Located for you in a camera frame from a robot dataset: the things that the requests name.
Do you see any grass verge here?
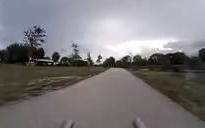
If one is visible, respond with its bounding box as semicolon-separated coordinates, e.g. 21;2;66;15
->
128;67;205;127

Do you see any low building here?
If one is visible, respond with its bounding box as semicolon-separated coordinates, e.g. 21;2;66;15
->
25;58;55;67

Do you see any grey concrete road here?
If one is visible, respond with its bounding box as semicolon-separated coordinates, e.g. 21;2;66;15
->
0;67;205;128

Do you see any grass field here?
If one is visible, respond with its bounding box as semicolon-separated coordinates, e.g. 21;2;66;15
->
0;63;108;109

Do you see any tall thin tree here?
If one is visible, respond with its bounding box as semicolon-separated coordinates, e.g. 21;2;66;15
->
22;24;48;61

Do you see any robot's own part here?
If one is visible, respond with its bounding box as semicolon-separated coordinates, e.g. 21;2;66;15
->
133;117;147;128
61;119;75;128

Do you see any row of trees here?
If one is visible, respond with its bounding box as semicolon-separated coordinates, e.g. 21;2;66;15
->
0;42;205;71

